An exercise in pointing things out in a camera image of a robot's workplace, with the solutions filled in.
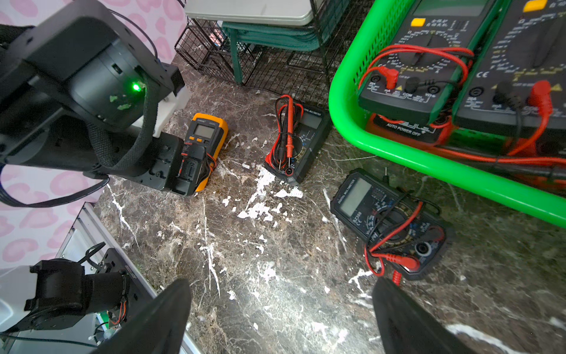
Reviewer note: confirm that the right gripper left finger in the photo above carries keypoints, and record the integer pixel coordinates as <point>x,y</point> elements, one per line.
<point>159,328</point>

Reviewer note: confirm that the yellow multimeter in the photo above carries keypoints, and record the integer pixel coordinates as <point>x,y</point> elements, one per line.
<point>205,138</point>

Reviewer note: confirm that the black multimeter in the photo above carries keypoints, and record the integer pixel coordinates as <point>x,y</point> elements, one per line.
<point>302,130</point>

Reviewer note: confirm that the green plastic basket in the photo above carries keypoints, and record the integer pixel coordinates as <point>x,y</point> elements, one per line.
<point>375,32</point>

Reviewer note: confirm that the red multimeter front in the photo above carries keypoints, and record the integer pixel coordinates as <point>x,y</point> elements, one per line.
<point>485,152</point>

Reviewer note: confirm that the green multimeter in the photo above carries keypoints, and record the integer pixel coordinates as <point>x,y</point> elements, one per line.
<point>525,45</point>

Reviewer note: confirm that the small dark multimeter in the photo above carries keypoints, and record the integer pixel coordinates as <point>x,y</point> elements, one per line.
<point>396,227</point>

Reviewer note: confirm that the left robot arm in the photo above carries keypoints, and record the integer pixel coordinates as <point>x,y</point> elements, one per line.
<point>81,92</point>

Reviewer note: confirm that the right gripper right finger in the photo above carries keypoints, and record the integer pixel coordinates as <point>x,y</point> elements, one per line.
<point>406,327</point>

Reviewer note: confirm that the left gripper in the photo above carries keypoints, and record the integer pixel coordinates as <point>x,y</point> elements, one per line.
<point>172,165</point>

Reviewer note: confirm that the black wire mesh rack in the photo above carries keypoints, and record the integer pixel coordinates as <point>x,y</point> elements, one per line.
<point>299,57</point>

